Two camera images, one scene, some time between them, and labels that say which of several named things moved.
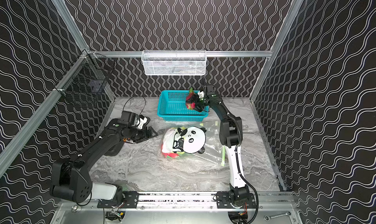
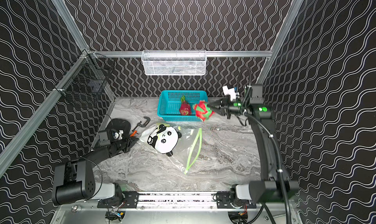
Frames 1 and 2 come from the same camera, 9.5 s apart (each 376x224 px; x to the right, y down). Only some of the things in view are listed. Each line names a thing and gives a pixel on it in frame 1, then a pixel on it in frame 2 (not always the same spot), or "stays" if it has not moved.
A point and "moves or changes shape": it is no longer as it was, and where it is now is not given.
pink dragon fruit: (190, 105) -> (185, 108)
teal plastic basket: (172, 106) stays
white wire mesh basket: (174, 62) stays
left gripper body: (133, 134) -> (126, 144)
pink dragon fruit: (169, 155) -> (203, 112)
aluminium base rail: (179, 201) stays
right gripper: (198, 107) -> (224, 108)
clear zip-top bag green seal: (201, 141) moves or changes shape
